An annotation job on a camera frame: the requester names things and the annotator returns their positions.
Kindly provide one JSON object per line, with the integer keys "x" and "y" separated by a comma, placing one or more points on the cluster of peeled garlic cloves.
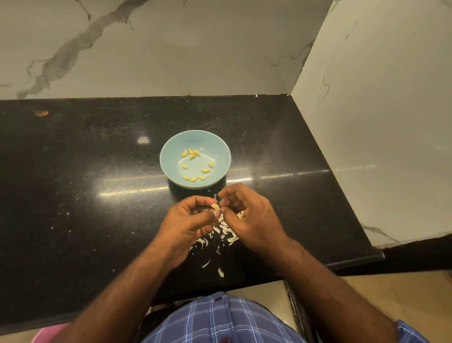
{"x": 191, "y": 153}

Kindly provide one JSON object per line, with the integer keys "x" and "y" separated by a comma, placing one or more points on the pink plastic bucket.
{"x": 49, "y": 333}

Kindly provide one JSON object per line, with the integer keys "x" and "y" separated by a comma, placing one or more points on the person's left hand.
{"x": 180, "y": 227}

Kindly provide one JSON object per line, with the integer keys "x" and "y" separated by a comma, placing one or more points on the small garlic clove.
{"x": 215, "y": 207}

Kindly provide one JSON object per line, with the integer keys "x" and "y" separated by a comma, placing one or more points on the pile of garlic skins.
{"x": 209, "y": 242}

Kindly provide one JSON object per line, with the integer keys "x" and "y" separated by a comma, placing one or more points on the garlic peel scrap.
{"x": 221, "y": 272}

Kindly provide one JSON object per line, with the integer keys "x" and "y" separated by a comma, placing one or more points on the small orange scrap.
{"x": 41, "y": 113}

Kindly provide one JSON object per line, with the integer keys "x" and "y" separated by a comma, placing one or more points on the black cabinet trim strip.
{"x": 300, "y": 314}

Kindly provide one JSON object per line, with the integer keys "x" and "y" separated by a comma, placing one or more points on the person's right forearm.
{"x": 337, "y": 300}

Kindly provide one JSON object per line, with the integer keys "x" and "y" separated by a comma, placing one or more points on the light blue bowl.
{"x": 217, "y": 177}

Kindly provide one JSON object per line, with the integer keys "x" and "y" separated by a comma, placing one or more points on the person's right hand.
{"x": 258, "y": 220}

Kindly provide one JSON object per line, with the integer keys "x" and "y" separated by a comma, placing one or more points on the blue plaid shirt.
{"x": 222, "y": 325}

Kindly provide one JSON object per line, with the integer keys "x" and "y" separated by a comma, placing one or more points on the person's left forearm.
{"x": 113, "y": 307}

